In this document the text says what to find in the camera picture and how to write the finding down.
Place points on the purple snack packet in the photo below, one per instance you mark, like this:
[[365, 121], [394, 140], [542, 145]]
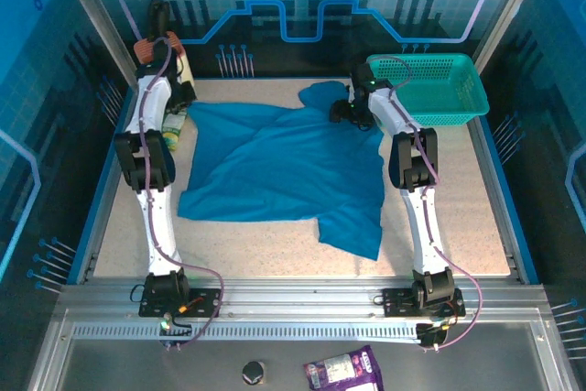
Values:
[[342, 370]]

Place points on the green snack packet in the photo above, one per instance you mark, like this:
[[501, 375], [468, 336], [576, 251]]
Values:
[[176, 127]]

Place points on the black round knob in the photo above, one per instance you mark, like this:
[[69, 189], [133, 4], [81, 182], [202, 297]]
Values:
[[253, 372]]

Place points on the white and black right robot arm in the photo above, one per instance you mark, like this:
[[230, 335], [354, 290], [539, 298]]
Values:
[[426, 226]]

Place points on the aluminium mounting rail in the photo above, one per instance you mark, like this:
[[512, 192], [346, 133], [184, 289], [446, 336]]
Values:
[[297, 299]]

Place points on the cream knife block brown top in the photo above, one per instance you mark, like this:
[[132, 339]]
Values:
[[145, 50]]

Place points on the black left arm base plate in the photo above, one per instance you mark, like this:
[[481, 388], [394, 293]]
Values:
[[208, 306]]

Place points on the blue t-shirt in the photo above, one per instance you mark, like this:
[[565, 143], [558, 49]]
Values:
[[284, 166]]

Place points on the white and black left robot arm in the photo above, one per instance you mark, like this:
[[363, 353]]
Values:
[[158, 226]]

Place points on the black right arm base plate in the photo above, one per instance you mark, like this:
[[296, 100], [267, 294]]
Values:
[[393, 304]]

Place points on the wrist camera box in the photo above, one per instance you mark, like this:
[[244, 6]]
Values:
[[361, 74], [173, 71]]

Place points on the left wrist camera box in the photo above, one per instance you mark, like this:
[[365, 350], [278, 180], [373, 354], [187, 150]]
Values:
[[173, 71]]

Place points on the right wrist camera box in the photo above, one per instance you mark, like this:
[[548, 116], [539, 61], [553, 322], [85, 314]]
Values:
[[361, 74]]

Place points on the teal plastic basket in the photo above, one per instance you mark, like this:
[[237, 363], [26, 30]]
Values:
[[439, 84]]

